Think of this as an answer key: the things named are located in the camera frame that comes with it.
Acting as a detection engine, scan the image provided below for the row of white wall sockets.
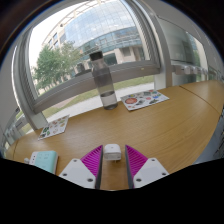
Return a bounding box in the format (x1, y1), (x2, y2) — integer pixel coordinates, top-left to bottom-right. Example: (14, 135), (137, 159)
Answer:
(171, 64), (209, 76)

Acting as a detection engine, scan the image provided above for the white sticker sheet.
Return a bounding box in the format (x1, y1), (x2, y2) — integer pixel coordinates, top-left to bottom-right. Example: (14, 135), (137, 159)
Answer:
(120, 89), (170, 112)
(37, 114), (70, 141)

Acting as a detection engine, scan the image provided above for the dark window handle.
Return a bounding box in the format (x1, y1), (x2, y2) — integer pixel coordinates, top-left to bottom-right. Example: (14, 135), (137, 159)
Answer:
(74, 62), (92, 77)

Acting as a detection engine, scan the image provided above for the clear bottle with black cap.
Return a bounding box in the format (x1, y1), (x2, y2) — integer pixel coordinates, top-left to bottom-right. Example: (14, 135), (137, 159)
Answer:
(88, 50), (119, 111)

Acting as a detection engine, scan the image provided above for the glass office building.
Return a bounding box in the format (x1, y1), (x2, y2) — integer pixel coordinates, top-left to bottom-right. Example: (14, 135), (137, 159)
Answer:
(41, 0), (151, 73)

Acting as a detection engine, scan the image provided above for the grey window frame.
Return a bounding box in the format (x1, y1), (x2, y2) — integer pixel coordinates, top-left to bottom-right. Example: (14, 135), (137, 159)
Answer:
(11, 0), (172, 134)

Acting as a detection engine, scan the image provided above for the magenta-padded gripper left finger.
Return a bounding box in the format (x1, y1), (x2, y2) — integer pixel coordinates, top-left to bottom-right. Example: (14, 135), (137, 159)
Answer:
(58, 144), (104, 190)

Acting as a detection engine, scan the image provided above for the green tree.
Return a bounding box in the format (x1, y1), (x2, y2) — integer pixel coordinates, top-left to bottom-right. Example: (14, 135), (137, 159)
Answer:
(31, 41), (83, 92)

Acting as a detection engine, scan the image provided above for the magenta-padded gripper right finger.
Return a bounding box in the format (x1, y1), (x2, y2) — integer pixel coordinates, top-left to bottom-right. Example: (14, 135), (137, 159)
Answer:
(124, 144), (170, 190)

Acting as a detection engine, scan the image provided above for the white charger block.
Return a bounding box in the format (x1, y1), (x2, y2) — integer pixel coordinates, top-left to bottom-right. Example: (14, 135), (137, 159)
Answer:
(103, 143), (123, 163)

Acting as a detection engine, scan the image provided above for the blue chair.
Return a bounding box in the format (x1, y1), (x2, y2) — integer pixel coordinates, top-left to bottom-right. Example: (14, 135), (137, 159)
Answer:
(213, 106), (224, 161)

